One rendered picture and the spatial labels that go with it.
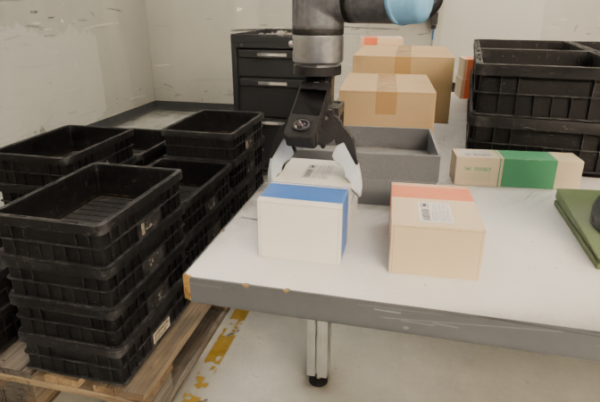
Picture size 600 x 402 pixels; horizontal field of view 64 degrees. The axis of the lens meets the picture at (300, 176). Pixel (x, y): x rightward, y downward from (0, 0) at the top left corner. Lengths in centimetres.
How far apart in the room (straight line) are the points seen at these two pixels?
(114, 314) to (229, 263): 58
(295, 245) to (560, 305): 34
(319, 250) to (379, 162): 25
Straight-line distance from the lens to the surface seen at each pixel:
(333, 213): 66
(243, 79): 265
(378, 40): 194
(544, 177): 107
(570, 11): 466
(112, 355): 131
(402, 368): 161
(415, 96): 114
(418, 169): 87
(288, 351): 164
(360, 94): 114
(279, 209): 67
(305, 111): 68
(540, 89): 113
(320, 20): 69
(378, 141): 106
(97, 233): 114
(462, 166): 102
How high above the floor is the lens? 105
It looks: 20 degrees down
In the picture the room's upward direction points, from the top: straight up
